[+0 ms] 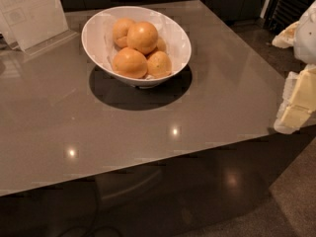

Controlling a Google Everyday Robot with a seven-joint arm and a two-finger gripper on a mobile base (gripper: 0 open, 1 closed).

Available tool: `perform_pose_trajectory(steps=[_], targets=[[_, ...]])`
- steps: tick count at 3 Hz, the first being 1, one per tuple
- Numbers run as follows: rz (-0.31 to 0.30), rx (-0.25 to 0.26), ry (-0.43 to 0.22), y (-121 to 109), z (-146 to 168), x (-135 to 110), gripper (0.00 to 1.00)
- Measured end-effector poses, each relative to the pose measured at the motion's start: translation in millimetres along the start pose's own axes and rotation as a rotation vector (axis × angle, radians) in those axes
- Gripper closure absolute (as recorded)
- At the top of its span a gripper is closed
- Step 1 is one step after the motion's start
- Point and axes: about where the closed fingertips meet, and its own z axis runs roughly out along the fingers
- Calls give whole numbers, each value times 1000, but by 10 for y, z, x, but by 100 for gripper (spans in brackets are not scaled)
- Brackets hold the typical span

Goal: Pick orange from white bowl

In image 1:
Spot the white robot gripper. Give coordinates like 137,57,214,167
272,1,316,134

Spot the white paper bowl liner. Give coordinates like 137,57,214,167
103,8,192,81

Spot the front right orange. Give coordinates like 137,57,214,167
147,50,172,79

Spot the top orange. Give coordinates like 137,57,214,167
127,22,158,54

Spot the white ceramic bowl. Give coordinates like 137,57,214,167
81,6,192,88

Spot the front left orange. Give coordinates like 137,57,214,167
112,47,147,79

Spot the back left orange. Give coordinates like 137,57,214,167
113,18,134,48

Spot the dark slatted cabinet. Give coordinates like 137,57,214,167
263,0,314,34

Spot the clear acrylic sign stand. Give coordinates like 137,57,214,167
0,0,76,55

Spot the black floor cable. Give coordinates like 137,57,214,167
55,178,124,237

